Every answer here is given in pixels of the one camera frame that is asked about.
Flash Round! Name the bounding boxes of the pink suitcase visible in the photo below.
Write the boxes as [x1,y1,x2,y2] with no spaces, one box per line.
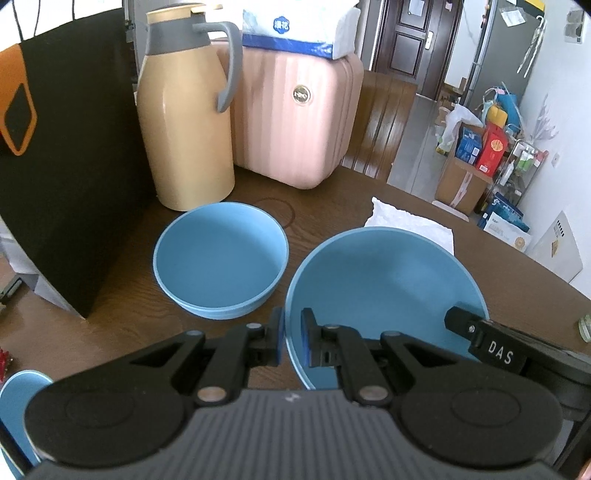
[217,39,365,190]

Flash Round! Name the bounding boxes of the white umbrella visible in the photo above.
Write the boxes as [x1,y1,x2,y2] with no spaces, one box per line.
[517,16,547,77]

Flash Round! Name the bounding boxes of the grey refrigerator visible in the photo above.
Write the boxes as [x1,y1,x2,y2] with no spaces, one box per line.
[462,0,548,108]

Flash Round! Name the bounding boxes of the white plastic bag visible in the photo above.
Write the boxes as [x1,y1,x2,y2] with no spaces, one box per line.
[436,104,484,156]

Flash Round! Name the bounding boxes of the tan thermos jug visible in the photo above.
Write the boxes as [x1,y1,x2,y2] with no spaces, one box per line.
[137,2,245,212]

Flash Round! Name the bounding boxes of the dark wooden door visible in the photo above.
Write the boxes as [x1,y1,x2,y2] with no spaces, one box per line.
[372,0,463,100]

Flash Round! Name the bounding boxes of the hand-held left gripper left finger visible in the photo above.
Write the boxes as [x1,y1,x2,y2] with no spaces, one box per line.
[128,306,286,408]

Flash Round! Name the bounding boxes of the blue gift bag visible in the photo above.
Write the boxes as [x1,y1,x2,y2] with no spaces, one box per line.
[482,83,523,135]

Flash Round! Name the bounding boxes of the brown cardboard box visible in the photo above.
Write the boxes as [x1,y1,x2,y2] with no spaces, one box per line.
[434,154,495,216]

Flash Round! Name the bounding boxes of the white napkin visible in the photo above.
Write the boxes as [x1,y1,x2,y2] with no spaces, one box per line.
[364,197,457,257]

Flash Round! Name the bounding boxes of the tissue pack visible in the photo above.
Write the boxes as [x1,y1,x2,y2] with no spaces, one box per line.
[241,0,360,60]

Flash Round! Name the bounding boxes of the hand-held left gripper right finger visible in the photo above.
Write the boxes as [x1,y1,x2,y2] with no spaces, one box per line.
[300,307,466,408]

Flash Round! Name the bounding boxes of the blue white box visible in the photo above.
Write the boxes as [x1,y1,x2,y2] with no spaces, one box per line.
[478,196,532,253]

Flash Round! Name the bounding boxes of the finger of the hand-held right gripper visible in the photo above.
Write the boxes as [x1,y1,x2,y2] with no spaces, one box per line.
[443,305,491,348]

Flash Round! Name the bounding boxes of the red box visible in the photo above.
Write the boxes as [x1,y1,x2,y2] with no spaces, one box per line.
[475,124,509,174]

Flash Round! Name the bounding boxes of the wall electrical panel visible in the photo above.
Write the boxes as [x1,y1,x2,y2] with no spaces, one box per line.
[564,7,587,45]

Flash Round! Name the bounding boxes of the black paper bag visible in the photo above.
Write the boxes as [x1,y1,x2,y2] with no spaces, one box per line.
[0,7,156,319]

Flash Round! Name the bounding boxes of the white cardboard box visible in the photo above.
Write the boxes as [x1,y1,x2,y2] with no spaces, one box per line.
[526,210,583,285]

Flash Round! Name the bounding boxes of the blue bowl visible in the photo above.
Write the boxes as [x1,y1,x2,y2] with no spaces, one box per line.
[153,202,291,320]
[0,369,54,479]
[284,227,491,391]

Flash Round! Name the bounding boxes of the wire storage rack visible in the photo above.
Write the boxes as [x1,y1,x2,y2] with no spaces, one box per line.
[489,138,548,218]

